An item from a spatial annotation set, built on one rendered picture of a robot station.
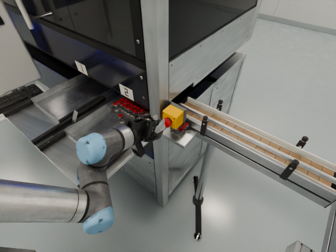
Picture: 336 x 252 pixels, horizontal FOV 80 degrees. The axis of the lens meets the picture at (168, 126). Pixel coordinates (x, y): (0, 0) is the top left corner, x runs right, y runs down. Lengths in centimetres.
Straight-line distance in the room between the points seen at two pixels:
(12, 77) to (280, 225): 208
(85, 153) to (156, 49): 39
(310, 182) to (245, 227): 94
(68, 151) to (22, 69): 79
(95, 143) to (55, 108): 69
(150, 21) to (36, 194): 53
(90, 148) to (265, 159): 63
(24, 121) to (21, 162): 115
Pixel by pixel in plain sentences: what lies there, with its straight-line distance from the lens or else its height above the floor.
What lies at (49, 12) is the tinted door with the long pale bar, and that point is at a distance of 124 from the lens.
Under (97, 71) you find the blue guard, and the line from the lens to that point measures 107.
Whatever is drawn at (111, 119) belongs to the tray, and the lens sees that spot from 103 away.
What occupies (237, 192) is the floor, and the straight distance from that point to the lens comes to 184.
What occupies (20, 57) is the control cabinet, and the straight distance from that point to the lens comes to 158.
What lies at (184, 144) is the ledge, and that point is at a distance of 89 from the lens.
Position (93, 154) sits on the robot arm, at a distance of 53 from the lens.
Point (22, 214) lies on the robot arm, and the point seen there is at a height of 119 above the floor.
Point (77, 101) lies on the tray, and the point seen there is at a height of 88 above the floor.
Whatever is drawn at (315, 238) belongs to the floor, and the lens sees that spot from 193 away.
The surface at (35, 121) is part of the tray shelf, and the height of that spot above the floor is 88.
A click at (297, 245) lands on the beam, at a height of 55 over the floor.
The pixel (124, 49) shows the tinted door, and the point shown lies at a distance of 84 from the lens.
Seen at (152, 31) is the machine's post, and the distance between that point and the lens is 68.
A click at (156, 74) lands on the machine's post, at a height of 119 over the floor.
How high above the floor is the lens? 158
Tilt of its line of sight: 46 degrees down
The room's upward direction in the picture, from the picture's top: straight up
